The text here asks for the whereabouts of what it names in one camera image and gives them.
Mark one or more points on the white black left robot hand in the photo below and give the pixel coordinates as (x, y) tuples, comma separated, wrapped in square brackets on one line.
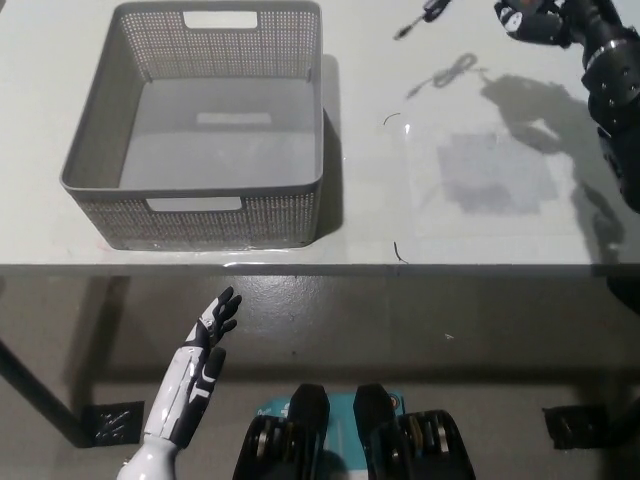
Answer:
[(197, 365)]

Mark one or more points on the black floor tape patch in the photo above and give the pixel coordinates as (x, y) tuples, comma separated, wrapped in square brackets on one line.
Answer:
[(112, 422), (575, 427)]

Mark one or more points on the black metal table leg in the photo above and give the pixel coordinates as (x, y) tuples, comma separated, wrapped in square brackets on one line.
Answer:
[(45, 395)]

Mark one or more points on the grey perforated plastic basket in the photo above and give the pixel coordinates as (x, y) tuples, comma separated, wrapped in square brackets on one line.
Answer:
[(220, 135)]

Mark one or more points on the black rounded object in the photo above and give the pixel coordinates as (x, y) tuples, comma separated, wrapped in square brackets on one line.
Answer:
[(625, 295)]

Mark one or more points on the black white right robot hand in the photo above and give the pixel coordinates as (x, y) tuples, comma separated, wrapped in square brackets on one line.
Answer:
[(532, 22)]

